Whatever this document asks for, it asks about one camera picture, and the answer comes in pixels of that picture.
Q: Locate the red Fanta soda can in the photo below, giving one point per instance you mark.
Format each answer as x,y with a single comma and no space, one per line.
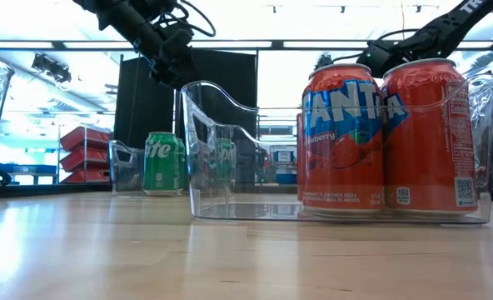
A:
342,166
425,166
300,166

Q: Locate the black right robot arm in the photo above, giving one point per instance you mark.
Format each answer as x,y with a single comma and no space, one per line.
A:
438,33

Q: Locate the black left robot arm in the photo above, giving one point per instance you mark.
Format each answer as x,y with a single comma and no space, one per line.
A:
121,16

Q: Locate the black ceiling device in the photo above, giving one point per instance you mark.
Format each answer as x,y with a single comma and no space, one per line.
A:
323,61
51,68

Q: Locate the silver stand pole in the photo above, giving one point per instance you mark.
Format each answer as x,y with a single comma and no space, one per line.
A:
176,116

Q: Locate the black backdrop panel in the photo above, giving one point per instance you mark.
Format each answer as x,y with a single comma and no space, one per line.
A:
230,83

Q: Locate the red storage bin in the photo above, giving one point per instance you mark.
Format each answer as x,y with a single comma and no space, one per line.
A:
84,160
84,137
86,177

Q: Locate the white sign board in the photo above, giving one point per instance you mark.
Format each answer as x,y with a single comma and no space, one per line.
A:
285,156

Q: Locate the blue crate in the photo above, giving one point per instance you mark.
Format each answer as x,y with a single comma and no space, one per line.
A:
286,179

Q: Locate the blue background table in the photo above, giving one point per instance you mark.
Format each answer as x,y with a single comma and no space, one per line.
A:
21,168

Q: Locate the black horizontal frame bar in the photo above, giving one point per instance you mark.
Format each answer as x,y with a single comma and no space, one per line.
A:
230,44

